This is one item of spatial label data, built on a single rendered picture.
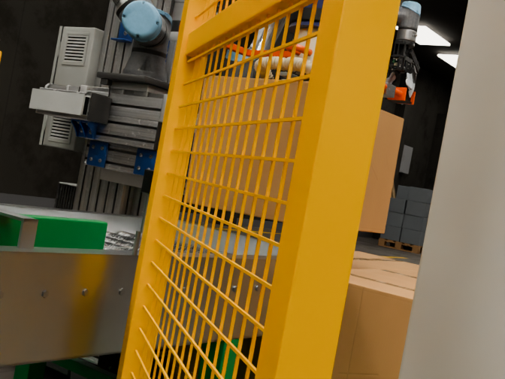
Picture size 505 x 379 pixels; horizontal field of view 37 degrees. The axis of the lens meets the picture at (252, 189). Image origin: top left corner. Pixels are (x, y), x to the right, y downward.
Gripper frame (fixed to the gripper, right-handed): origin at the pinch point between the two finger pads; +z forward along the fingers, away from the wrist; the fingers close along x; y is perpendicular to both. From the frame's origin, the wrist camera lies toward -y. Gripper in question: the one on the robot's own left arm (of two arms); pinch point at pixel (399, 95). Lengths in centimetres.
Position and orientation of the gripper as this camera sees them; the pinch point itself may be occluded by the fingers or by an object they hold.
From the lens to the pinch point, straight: 297.1
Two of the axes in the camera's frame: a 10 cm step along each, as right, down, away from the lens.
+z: -1.6, 9.9, 0.1
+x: 7.8, 1.4, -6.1
